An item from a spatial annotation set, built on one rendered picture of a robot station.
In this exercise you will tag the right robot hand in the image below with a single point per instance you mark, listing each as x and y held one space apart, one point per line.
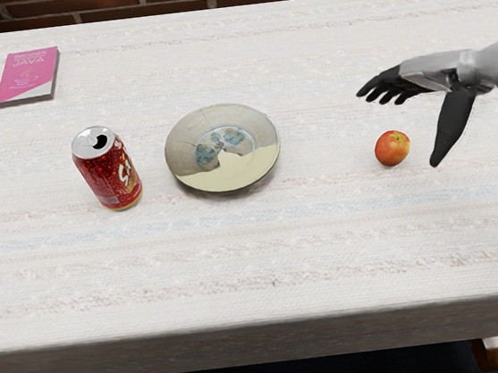
438 69

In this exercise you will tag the red soda can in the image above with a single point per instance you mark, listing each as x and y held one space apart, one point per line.
110 171

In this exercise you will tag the red yellow apple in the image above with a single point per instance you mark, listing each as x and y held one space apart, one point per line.
391 148

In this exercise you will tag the pink white book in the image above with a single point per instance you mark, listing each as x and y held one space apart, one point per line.
29 74

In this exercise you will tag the patterned silver plate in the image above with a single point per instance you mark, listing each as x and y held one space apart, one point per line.
222 149

